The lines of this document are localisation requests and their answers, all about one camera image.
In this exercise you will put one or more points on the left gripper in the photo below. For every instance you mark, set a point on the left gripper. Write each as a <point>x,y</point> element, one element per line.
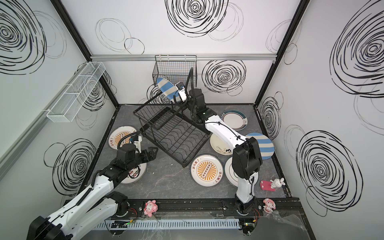
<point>144,154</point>

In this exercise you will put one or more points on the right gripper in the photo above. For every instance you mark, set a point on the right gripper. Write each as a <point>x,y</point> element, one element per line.
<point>190,93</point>

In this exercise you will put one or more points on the blue striped plate front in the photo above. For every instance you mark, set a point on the blue striped plate front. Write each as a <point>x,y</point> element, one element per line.
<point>170,91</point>

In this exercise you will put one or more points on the blue striped plate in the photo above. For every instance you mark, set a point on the blue striped plate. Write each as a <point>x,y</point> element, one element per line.
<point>170,91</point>
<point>266,146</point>

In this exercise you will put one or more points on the red characters plate green rim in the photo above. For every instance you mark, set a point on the red characters plate green rim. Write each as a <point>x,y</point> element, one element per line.
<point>135,174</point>

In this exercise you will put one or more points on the sunburst plate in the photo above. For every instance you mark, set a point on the sunburst plate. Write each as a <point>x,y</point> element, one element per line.
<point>207,170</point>
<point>119,133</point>

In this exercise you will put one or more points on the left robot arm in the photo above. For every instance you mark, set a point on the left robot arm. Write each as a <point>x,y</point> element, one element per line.
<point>97,202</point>

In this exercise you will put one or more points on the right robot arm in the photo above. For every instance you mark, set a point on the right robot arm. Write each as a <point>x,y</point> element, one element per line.
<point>246,153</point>

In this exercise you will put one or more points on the white plate green rim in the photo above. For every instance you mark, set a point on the white plate green rim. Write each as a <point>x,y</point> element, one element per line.
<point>235,119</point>

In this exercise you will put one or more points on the cream floral plate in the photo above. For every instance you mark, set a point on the cream floral plate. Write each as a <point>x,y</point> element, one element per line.
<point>220,146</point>

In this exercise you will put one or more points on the pink plush toy left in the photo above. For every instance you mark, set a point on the pink plush toy left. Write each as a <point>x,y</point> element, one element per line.
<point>151,207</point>

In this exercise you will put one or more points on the pink plush toy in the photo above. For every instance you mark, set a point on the pink plush toy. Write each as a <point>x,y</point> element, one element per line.
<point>151,207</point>
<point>269,205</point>

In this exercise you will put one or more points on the white plate black rim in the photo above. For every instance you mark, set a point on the white plate black rim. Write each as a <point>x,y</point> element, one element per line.
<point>233,177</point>

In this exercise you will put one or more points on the blue striped plate right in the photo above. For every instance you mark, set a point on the blue striped plate right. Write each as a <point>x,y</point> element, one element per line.
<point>266,146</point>

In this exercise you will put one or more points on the white bunny pink toy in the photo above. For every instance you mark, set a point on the white bunny pink toy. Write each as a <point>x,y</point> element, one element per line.
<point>272,185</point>

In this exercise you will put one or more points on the pink plush toy right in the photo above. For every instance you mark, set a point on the pink plush toy right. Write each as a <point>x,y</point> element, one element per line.
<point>269,205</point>

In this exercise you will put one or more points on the black wire dish rack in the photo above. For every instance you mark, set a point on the black wire dish rack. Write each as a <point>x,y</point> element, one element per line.
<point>166,125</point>

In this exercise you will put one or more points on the black wire wall basket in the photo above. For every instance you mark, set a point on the black wire wall basket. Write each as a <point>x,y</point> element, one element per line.
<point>175,68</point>

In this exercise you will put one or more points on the white slotted cable duct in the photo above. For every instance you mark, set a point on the white slotted cable duct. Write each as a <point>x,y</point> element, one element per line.
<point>192,224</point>

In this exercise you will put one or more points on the white mesh wall shelf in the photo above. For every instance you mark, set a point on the white mesh wall shelf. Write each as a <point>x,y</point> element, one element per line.
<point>84,91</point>

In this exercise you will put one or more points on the aluminium wall rail back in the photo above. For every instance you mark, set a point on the aluminium wall rail back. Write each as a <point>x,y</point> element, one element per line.
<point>200,57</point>

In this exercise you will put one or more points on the aluminium wall rail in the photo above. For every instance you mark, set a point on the aluminium wall rail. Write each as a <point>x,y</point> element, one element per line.
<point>200,57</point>
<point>13,153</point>

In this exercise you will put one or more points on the aluminium wall rail left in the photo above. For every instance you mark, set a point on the aluminium wall rail left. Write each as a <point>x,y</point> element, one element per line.
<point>13,153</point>

